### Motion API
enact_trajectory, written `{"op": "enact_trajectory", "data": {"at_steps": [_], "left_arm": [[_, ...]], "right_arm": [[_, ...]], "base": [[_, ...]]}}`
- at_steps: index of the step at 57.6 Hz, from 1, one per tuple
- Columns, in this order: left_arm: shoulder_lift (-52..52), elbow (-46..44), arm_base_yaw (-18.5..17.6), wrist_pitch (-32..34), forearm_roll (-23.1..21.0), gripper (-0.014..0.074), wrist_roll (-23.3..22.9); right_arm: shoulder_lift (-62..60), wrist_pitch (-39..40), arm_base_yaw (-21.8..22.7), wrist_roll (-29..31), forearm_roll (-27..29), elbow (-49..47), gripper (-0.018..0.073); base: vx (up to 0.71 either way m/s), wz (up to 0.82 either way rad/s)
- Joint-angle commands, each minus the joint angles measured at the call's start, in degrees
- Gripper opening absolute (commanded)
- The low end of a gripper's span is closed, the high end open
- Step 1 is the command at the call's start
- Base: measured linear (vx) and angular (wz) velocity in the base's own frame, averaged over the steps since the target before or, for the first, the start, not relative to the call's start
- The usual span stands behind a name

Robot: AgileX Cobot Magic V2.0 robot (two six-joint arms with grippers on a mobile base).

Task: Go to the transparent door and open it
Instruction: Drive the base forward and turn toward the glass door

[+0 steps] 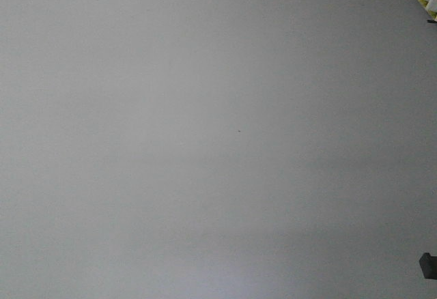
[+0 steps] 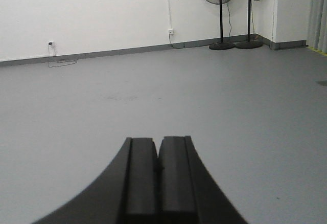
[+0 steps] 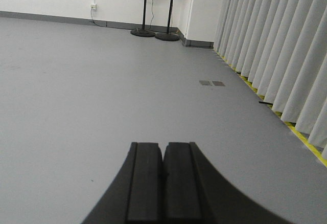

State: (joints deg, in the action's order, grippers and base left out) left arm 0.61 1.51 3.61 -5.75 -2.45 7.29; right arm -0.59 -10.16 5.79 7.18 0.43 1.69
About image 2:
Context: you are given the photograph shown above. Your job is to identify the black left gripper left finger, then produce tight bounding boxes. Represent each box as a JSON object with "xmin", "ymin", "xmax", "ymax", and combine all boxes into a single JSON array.
[{"xmin": 36, "ymin": 138, "xmax": 157, "ymax": 223}]

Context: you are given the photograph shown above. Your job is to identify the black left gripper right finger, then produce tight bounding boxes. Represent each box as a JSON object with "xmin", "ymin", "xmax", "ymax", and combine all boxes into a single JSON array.
[{"xmin": 159, "ymin": 136, "xmax": 247, "ymax": 223}]

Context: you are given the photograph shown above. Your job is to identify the grey curtain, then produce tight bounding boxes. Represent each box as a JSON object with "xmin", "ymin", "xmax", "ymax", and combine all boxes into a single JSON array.
[{"xmin": 307, "ymin": 0, "xmax": 326, "ymax": 56}]

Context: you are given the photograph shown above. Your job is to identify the black cable on floor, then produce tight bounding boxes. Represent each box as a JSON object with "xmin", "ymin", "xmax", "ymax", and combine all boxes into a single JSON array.
[{"xmin": 47, "ymin": 45, "xmax": 78, "ymax": 68}]

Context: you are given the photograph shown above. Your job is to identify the white cable conduit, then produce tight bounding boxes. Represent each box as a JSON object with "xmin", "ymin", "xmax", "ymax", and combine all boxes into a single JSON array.
[{"xmin": 165, "ymin": 0, "xmax": 172, "ymax": 30}]

